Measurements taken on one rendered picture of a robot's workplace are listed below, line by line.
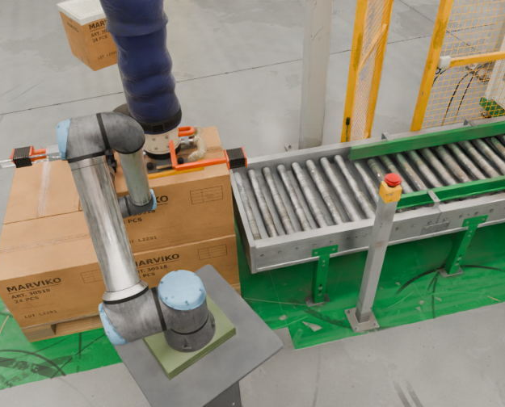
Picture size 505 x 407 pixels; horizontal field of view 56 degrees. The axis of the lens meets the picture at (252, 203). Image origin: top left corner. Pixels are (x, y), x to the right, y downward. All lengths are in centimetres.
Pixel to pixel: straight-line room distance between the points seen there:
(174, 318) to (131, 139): 59
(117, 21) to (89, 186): 66
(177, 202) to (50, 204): 90
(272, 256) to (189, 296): 90
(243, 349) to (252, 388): 78
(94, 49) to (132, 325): 265
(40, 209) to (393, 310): 205
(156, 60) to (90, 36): 193
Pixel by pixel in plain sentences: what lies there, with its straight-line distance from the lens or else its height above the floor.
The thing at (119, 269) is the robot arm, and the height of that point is 116.
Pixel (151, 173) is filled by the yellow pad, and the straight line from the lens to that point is 219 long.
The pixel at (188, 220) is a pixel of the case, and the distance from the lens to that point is 231.
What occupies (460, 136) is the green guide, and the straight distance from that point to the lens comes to 319.
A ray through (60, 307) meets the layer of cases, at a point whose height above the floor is 25.
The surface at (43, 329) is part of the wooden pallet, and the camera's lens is 290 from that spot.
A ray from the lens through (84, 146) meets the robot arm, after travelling 153.
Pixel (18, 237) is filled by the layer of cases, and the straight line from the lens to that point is 276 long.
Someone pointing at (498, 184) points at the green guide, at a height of 60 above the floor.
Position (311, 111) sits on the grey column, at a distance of 350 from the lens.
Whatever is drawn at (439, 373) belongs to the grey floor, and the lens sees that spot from 275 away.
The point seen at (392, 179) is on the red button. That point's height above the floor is 104.
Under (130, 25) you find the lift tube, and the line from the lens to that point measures 188.
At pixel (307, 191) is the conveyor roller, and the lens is 267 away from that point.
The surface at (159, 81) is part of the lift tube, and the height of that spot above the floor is 140.
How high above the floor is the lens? 233
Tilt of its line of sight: 43 degrees down
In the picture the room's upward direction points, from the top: 3 degrees counter-clockwise
